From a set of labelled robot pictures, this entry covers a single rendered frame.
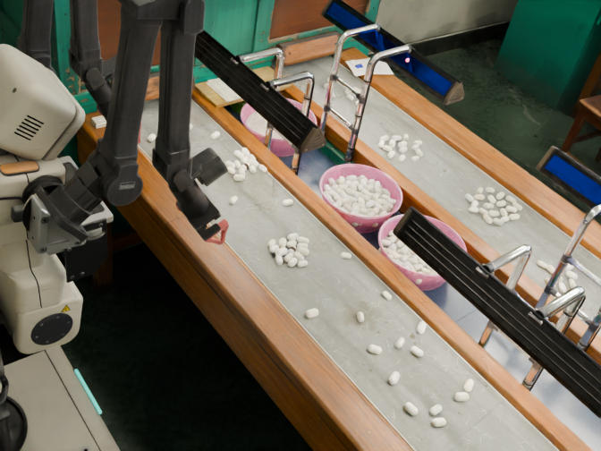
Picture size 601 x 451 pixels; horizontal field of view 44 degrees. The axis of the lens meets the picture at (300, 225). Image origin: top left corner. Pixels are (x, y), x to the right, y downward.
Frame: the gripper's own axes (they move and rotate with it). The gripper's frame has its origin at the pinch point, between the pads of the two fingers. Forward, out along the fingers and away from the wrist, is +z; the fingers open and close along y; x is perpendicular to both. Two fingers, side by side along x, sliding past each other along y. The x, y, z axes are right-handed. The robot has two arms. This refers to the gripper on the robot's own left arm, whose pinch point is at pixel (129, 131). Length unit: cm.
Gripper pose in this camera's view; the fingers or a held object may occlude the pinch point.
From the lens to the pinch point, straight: 204.7
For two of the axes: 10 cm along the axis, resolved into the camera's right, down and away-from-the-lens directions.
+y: -5.8, -6.0, 5.5
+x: -7.8, 6.0, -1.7
